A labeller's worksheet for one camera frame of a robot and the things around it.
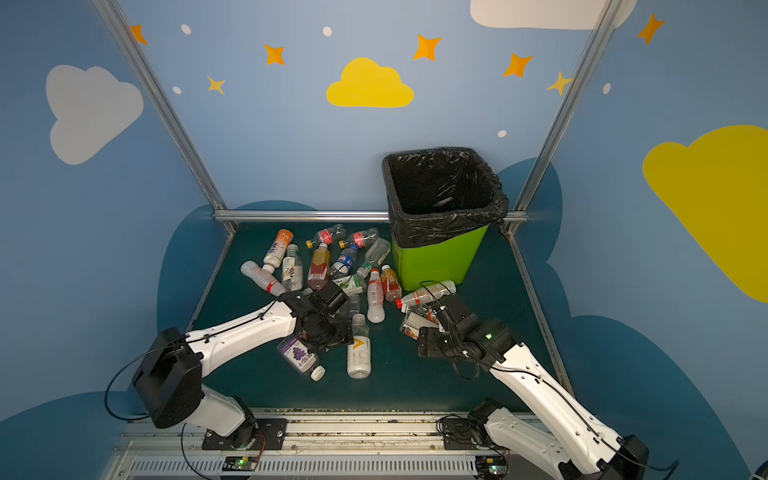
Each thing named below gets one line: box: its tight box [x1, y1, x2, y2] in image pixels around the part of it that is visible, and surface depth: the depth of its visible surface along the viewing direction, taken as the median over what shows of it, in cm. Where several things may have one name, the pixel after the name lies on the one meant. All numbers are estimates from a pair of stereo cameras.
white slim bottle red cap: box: [366, 268, 386, 324], surface depth 97 cm
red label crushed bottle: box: [407, 304, 439, 324], surface depth 95 cm
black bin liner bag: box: [382, 147, 509, 248], surface depth 86 cm
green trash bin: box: [391, 224, 489, 291], surface depth 94 cm
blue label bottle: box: [330, 244, 359, 279], surface depth 107 cm
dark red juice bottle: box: [307, 242, 331, 291], surface depth 103 cm
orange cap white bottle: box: [262, 229, 294, 274], surface depth 110 cm
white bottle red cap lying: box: [396, 280, 457, 312], surface depth 98 cm
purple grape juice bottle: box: [277, 336, 326, 382], surface depth 85 cm
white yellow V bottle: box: [347, 313, 372, 379], surface depth 84 cm
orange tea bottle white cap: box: [380, 264, 403, 303], surface depth 100 cm
